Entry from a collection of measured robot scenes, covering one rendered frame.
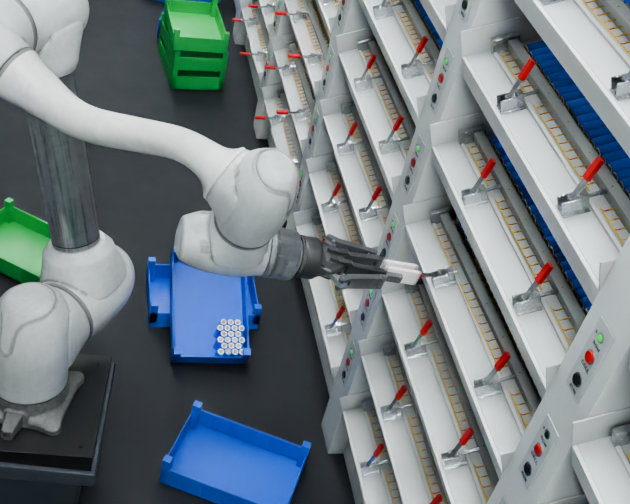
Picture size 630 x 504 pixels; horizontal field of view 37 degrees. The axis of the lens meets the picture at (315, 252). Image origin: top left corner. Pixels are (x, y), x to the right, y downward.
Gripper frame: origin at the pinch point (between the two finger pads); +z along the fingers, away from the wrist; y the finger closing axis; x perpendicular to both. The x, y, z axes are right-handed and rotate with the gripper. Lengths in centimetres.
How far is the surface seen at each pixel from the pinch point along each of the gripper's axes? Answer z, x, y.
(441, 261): 10.4, 0.0, -5.3
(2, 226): -65, -86, -101
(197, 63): -4, -66, -188
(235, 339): -5, -69, -49
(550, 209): 1.8, 35.3, 25.3
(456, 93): 4.1, 28.4, -18.0
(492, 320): 12.5, 3.9, 14.3
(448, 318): 8.0, -1.4, 9.2
